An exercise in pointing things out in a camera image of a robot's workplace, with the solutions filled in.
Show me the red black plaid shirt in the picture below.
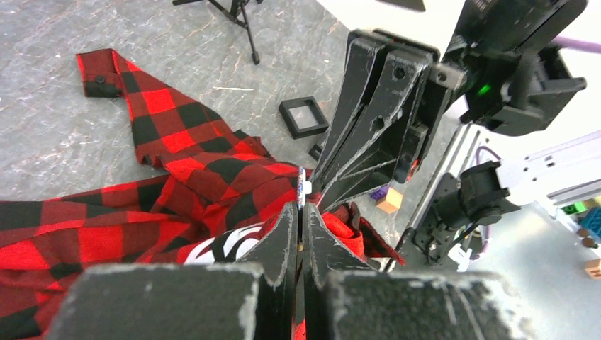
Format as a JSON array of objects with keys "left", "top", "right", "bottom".
[{"left": 0, "top": 48, "right": 405, "bottom": 340}]

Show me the black square frame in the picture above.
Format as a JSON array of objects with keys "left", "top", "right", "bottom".
[
  {"left": 308, "top": 140, "right": 325, "bottom": 161},
  {"left": 279, "top": 96, "right": 330, "bottom": 140}
]

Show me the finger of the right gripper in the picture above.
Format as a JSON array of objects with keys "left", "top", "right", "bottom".
[
  {"left": 319, "top": 47, "right": 432, "bottom": 210},
  {"left": 311, "top": 35, "right": 388, "bottom": 188}
]

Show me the round holographic badge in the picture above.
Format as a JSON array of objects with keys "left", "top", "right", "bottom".
[{"left": 296, "top": 167, "right": 313, "bottom": 210}]

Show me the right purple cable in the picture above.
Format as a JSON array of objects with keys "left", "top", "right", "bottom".
[{"left": 549, "top": 35, "right": 601, "bottom": 55}]

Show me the purple toy brick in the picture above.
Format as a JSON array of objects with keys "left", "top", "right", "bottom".
[{"left": 369, "top": 186, "right": 389, "bottom": 201}]

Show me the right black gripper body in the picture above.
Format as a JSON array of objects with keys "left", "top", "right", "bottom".
[{"left": 394, "top": 62, "right": 468, "bottom": 183}]

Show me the black tripod mic stand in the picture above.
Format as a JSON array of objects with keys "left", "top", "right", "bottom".
[{"left": 172, "top": 0, "right": 264, "bottom": 66}]

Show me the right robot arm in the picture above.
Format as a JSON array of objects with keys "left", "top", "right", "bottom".
[{"left": 311, "top": 1, "right": 587, "bottom": 210}]

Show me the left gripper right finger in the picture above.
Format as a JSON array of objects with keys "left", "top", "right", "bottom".
[{"left": 302, "top": 203, "right": 536, "bottom": 339}]

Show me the wooden cube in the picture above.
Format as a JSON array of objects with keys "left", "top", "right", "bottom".
[{"left": 376, "top": 188, "right": 403, "bottom": 214}]

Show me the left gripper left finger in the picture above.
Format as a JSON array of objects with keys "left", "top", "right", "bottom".
[{"left": 47, "top": 202, "right": 298, "bottom": 339}]

